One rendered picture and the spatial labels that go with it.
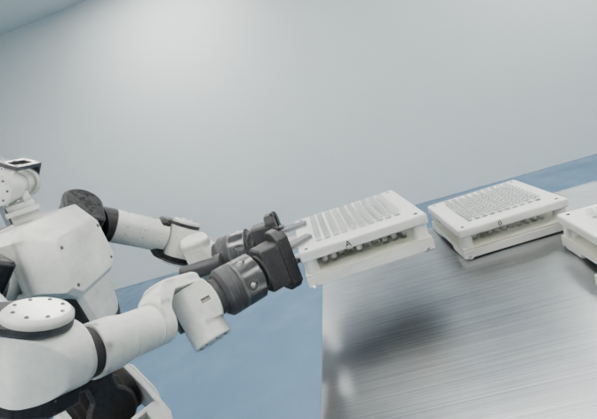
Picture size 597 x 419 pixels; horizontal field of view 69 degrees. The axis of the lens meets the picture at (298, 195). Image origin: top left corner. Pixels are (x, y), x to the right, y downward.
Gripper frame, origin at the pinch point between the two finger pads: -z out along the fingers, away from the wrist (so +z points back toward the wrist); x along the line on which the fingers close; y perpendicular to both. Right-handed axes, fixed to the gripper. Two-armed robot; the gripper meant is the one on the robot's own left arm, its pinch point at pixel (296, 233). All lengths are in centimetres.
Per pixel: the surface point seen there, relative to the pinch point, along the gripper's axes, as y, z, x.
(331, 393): 32.4, -3.0, 17.7
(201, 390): -109, 103, 101
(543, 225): -4, -52, 16
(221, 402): -94, 86, 101
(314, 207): -339, 41, 77
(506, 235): -3.8, -44.0, 16.2
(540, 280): 14.1, -42.9, 18.7
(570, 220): 8, -53, 12
